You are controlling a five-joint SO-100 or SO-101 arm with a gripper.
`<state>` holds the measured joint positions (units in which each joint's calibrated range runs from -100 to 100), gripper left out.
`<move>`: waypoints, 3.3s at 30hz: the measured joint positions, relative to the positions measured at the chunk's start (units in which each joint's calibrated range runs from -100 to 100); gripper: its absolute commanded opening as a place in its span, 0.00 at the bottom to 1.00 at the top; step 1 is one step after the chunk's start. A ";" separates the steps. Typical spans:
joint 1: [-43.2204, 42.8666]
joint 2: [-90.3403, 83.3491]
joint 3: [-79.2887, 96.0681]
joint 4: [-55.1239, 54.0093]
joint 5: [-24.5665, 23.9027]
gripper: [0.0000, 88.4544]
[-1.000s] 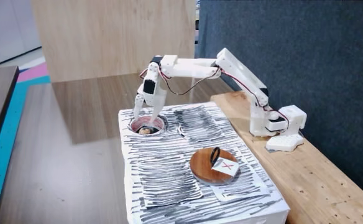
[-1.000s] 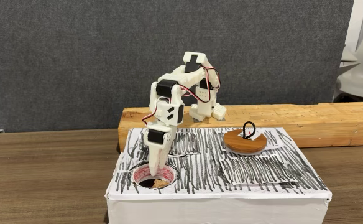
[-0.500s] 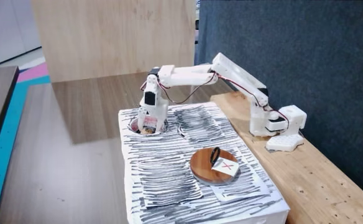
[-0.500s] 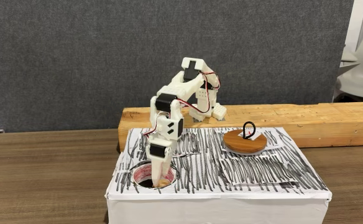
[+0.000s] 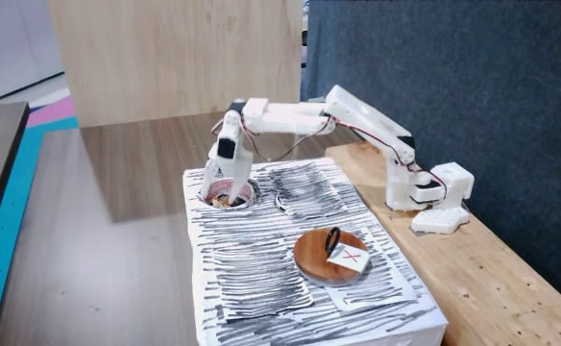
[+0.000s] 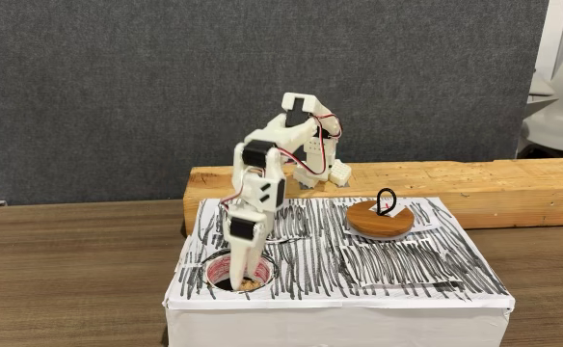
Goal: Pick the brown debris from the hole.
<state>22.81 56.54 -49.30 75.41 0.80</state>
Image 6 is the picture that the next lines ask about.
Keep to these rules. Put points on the large scribbled paper sheet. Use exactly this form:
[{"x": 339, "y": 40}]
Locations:
[{"x": 397, "y": 262}]

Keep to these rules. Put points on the small scribbled paper sheet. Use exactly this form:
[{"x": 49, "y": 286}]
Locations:
[{"x": 293, "y": 221}]

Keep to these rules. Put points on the dark fabric partition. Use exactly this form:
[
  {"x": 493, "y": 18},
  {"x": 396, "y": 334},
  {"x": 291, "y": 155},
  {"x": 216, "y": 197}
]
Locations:
[{"x": 166, "y": 96}]

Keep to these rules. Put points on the brown debris lump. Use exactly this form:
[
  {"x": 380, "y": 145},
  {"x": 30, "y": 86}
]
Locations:
[{"x": 249, "y": 285}]

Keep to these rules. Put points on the round wooden lid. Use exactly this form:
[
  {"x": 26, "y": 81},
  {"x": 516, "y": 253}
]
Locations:
[{"x": 373, "y": 225}]

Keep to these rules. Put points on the white tag with red cross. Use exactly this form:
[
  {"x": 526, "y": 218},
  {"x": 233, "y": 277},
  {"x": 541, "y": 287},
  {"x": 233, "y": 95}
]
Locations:
[{"x": 399, "y": 210}]

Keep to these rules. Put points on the white box with black scribbles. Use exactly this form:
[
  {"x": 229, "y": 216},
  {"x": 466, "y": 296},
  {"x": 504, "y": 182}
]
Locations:
[{"x": 334, "y": 318}]

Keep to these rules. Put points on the light wooden beam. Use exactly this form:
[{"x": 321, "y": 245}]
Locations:
[{"x": 503, "y": 193}]

